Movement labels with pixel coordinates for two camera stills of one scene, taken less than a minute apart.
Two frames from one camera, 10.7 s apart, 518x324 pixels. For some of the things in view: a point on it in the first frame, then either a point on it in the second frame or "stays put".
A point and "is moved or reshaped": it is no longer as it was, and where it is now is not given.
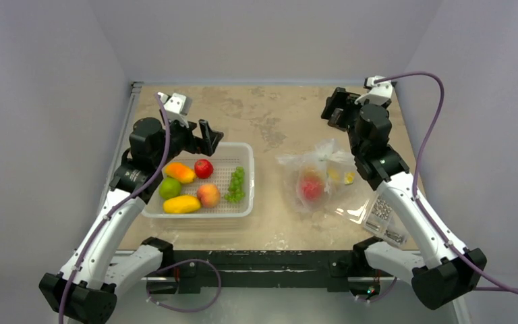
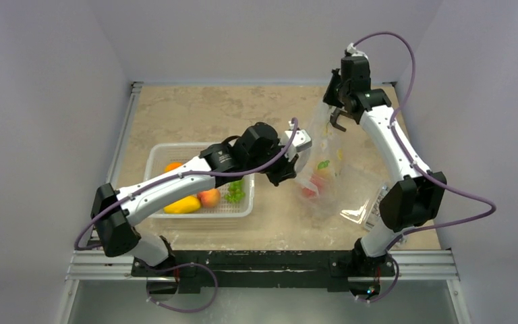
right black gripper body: x=342 y=107 -> x=336 y=102
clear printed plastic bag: x=320 y=179 is moved or reshaped
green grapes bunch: x=236 y=189 stays put
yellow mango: x=181 y=204 stays put
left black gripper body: x=181 y=138 -> x=276 y=170
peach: x=209 y=194 stays put
